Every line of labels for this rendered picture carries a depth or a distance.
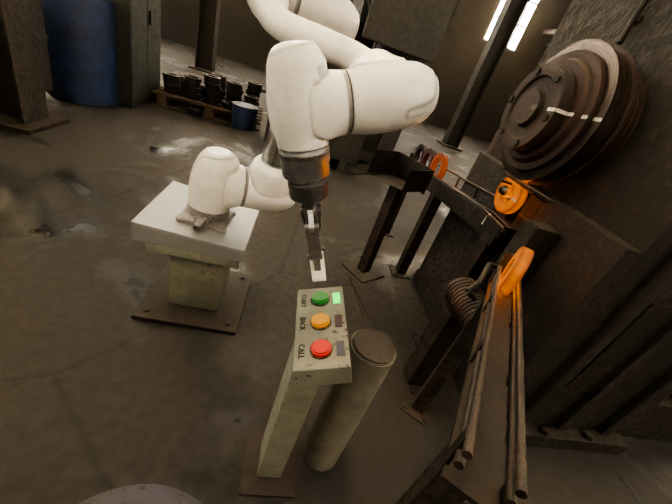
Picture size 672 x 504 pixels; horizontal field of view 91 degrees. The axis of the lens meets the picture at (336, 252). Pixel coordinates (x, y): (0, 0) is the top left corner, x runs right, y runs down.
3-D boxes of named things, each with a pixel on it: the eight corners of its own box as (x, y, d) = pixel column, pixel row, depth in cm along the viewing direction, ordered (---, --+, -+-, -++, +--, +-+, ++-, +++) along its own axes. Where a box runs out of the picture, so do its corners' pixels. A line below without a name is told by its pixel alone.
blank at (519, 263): (500, 298, 103) (490, 293, 104) (524, 256, 104) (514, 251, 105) (513, 294, 89) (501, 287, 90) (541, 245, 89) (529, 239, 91)
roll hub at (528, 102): (534, 70, 122) (594, 64, 97) (499, 145, 133) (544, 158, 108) (522, 65, 121) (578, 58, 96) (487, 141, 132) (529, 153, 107)
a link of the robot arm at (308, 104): (275, 157, 52) (354, 147, 54) (256, 42, 44) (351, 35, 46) (272, 141, 61) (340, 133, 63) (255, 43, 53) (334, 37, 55)
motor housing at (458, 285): (423, 367, 153) (482, 277, 126) (438, 411, 134) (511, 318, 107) (398, 363, 150) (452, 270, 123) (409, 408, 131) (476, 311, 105)
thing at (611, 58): (553, 53, 129) (675, 34, 87) (497, 169, 148) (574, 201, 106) (540, 47, 127) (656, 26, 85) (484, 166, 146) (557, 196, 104)
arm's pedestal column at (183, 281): (131, 318, 129) (128, 254, 113) (170, 261, 162) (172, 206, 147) (234, 336, 136) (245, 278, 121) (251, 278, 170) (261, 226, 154)
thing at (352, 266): (359, 254, 223) (399, 151, 187) (385, 278, 207) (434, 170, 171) (336, 258, 210) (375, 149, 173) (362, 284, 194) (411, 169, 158)
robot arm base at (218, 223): (169, 225, 116) (170, 211, 113) (191, 200, 135) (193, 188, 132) (221, 240, 119) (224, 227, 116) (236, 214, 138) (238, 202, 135)
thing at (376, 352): (336, 435, 114) (392, 330, 87) (338, 473, 103) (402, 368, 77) (302, 431, 111) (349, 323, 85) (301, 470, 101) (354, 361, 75)
